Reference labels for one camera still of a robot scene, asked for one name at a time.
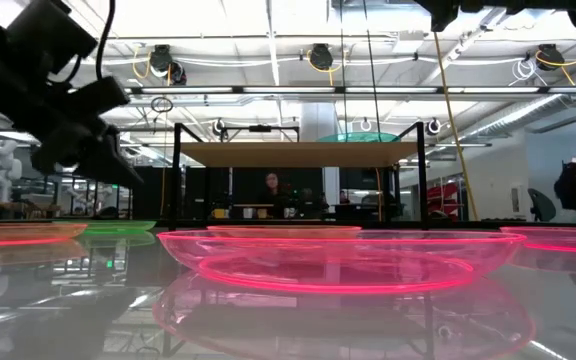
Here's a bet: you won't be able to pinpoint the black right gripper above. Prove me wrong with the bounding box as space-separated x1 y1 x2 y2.
414 0 572 33

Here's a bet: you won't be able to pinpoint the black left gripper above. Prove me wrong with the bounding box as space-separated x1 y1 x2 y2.
0 54 144 189

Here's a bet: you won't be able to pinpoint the pink translucent plastic plate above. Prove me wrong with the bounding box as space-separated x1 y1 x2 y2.
156 228 528 295

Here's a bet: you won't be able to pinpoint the pink cup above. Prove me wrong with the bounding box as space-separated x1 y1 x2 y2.
499 225 576 255

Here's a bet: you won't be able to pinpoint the black partition panels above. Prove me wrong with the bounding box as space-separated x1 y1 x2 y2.
131 165 325 221

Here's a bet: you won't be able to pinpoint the red metal equipment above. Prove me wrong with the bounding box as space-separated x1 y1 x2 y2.
425 181 463 220

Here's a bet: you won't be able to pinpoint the dark office chair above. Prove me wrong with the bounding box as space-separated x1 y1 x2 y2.
526 187 558 223

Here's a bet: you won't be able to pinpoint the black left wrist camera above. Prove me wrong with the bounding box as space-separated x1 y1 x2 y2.
65 74 133 119

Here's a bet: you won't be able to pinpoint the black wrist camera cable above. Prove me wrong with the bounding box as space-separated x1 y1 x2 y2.
94 0 117 81

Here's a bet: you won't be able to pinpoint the thin black hanging cable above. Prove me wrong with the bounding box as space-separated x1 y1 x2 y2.
338 0 349 144

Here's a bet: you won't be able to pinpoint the yellow hanging cable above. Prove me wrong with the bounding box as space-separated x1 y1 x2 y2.
432 30 480 222

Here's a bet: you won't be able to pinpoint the black ceiling cable reel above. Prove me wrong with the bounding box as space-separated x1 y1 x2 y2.
535 43 566 72
309 42 335 72
147 43 175 74

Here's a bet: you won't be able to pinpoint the silver ventilation duct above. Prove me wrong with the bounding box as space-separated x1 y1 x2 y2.
460 62 576 144

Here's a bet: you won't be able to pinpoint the black metal frame with camera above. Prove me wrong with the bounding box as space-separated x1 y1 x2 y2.
220 124 301 144

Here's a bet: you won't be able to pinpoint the wooden shelf black metal frame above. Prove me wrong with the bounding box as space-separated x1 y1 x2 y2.
168 121 431 234

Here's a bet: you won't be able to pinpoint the black table frame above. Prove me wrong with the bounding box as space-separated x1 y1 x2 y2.
0 217 576 232

